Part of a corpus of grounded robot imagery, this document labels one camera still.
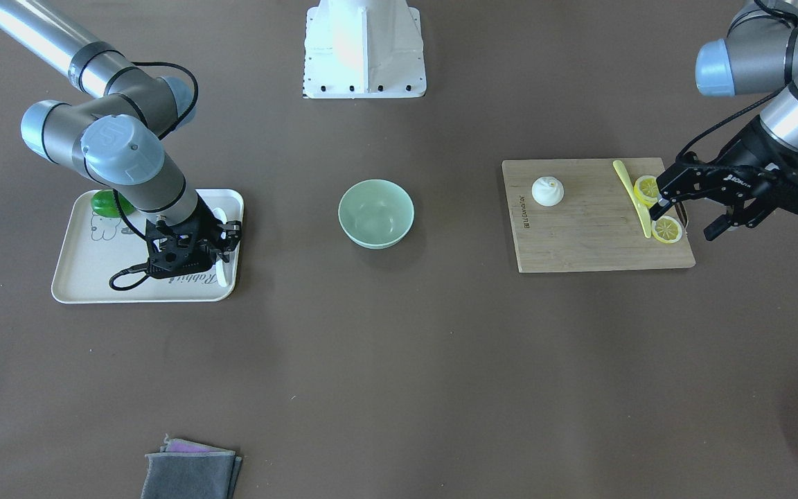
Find mint green bowl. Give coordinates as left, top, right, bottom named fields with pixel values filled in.
left=337, top=179, right=416, bottom=250

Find wooden cutting board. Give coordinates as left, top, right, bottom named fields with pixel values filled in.
left=502, top=158, right=695, bottom=274

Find cream rectangular serving tray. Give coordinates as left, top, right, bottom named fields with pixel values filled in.
left=51, top=190, right=240, bottom=304

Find black cable image right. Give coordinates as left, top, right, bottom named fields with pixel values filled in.
left=675, top=81, right=798, bottom=168

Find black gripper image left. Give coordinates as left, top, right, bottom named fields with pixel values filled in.
left=143, top=208, right=242, bottom=280

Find yellow plastic knife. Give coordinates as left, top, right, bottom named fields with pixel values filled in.
left=612, top=160, right=652, bottom=239

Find black cable image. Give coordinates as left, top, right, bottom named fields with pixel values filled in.
left=109, top=61, right=200, bottom=292
left=675, top=81, right=798, bottom=168

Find stacked lemon slices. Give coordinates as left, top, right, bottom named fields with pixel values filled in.
left=633, top=175, right=661, bottom=209

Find grey folded cloth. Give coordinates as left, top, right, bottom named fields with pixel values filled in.
left=140, top=451, right=243, bottom=498

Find green pepper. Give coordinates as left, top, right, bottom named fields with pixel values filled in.
left=91, top=189, right=136, bottom=218

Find white steamed bun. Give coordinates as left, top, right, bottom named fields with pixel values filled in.
left=530, top=176, right=566, bottom=207

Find single lemon slice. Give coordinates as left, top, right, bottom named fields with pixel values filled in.
left=651, top=216, right=685, bottom=244

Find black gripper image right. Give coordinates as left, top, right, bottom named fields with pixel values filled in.
left=655, top=117, right=798, bottom=241

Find purple cloth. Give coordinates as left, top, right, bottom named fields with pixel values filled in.
left=159, top=435, right=236, bottom=455

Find white ceramic spoon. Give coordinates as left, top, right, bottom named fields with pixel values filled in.
left=212, top=207, right=230, bottom=288

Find black cable image left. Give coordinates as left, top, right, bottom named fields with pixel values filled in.
left=109, top=61, right=200, bottom=292

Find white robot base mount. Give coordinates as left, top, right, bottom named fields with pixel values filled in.
left=302, top=1, right=427, bottom=99

